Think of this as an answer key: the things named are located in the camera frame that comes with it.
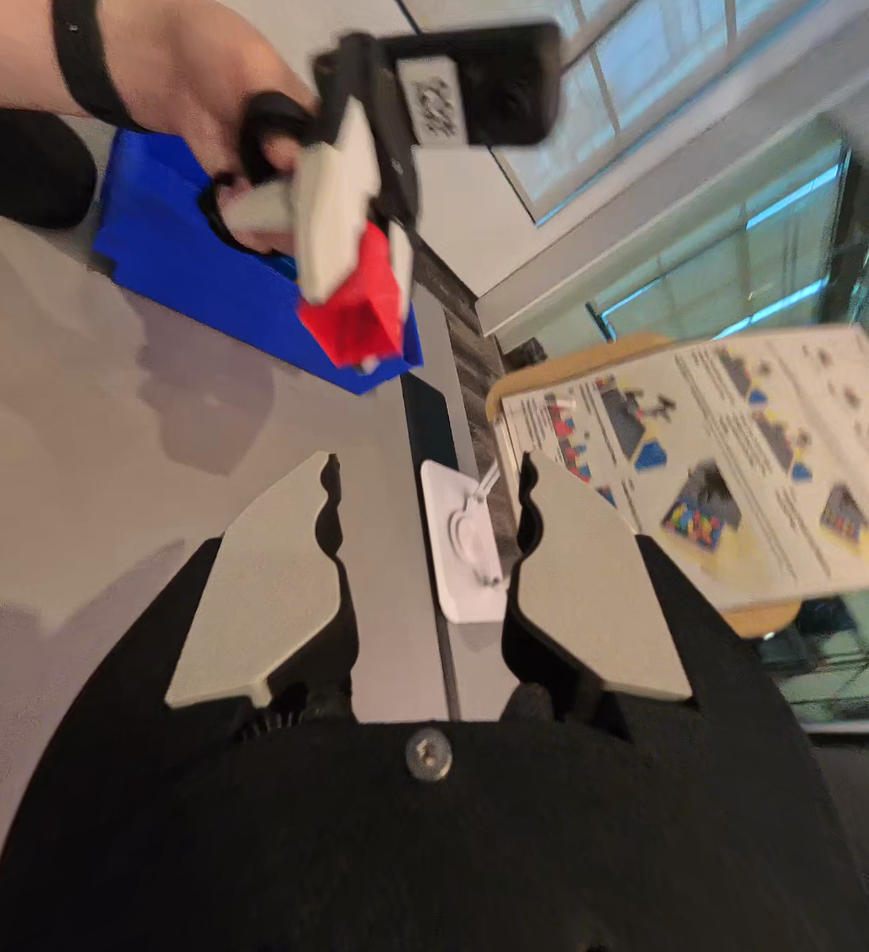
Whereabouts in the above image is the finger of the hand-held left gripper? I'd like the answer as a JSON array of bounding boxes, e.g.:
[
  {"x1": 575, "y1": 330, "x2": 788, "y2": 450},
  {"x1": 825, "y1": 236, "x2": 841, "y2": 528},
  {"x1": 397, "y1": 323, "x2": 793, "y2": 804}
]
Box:
[
  {"x1": 388, "y1": 223, "x2": 415, "y2": 322},
  {"x1": 289, "y1": 112, "x2": 385, "y2": 306}
]

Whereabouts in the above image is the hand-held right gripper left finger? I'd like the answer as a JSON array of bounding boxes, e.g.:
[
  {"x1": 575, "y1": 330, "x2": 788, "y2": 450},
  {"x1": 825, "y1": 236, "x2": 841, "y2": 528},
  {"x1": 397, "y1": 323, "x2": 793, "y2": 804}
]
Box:
[{"x1": 164, "y1": 450, "x2": 361, "y2": 711}]

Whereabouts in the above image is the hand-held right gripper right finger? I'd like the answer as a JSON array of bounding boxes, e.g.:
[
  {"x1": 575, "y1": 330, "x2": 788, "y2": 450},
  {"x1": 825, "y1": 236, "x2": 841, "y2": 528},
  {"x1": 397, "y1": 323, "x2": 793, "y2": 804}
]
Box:
[{"x1": 501, "y1": 448, "x2": 695, "y2": 726}]

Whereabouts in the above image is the red mega block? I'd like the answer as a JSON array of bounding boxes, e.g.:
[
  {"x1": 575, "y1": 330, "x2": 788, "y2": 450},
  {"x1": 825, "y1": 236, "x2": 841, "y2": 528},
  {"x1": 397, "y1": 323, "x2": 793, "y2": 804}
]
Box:
[{"x1": 298, "y1": 222, "x2": 407, "y2": 373}]

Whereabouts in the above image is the blue plastic bin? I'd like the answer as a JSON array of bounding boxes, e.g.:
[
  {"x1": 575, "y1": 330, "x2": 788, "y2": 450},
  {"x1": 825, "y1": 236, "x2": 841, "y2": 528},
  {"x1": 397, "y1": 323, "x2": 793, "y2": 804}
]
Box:
[{"x1": 92, "y1": 128, "x2": 425, "y2": 395}]

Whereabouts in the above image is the person's left hand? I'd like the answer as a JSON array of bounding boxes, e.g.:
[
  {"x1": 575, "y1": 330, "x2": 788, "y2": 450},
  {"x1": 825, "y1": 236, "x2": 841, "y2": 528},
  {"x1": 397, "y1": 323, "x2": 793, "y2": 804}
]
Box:
[{"x1": 103, "y1": 0, "x2": 320, "y2": 257}]

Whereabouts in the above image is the white stand base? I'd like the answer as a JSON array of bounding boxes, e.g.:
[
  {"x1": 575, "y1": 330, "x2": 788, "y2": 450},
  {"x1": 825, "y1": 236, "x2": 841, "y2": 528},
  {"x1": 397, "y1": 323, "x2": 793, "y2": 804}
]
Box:
[{"x1": 419, "y1": 460, "x2": 511, "y2": 624}]

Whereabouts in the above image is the wooden instruction board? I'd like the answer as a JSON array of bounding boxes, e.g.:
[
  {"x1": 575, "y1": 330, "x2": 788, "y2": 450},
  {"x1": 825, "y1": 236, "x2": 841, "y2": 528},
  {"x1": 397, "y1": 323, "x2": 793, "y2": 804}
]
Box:
[{"x1": 486, "y1": 325, "x2": 869, "y2": 641}]

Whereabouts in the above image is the black wristband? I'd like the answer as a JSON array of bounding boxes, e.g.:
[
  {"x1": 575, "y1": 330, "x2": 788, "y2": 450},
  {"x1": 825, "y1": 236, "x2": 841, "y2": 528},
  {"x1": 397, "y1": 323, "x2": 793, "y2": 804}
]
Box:
[{"x1": 51, "y1": 0, "x2": 149, "y2": 133}]

